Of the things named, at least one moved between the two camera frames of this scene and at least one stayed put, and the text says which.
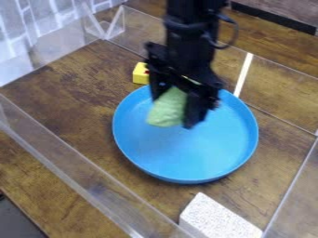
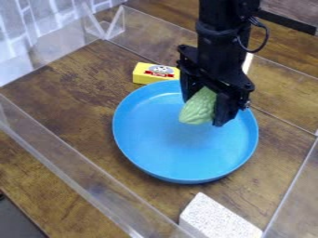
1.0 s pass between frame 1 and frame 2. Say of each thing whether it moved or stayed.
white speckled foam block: stayed
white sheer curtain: stayed
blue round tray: stayed
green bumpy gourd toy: moved
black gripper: moved
